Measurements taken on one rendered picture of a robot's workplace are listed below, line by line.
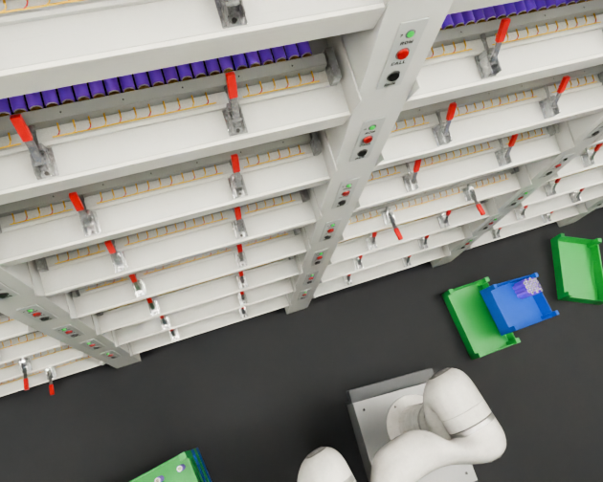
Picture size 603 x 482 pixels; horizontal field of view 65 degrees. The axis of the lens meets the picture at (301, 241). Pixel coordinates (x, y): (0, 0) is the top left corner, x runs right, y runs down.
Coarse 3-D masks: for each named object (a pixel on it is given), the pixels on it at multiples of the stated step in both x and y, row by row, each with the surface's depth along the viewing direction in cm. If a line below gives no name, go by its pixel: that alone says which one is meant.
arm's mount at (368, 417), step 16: (368, 400) 152; (384, 400) 152; (352, 416) 155; (368, 416) 150; (384, 416) 150; (368, 432) 148; (384, 432) 148; (368, 448) 146; (368, 464) 146; (368, 480) 151; (432, 480) 144; (448, 480) 145; (464, 480) 146
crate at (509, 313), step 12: (528, 276) 211; (492, 288) 195; (504, 288) 207; (492, 300) 196; (504, 300) 204; (516, 300) 207; (528, 300) 210; (540, 300) 209; (492, 312) 196; (504, 312) 201; (516, 312) 204; (528, 312) 207; (540, 312) 210; (552, 312) 203; (504, 324) 192; (516, 324) 200; (528, 324) 196
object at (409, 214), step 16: (512, 176) 144; (528, 176) 139; (448, 192) 139; (480, 192) 141; (496, 192) 142; (400, 208) 135; (416, 208) 136; (432, 208) 137; (448, 208) 138; (352, 224) 132; (368, 224) 133; (384, 224) 134; (400, 224) 138
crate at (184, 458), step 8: (176, 456) 140; (184, 456) 138; (168, 464) 144; (176, 464) 144; (184, 464) 144; (192, 464) 144; (152, 472) 142; (160, 472) 143; (168, 472) 143; (176, 472) 143; (184, 472) 143; (192, 472) 139; (136, 480) 141; (144, 480) 141; (152, 480) 142; (168, 480) 142; (176, 480) 142; (184, 480) 142; (192, 480) 143
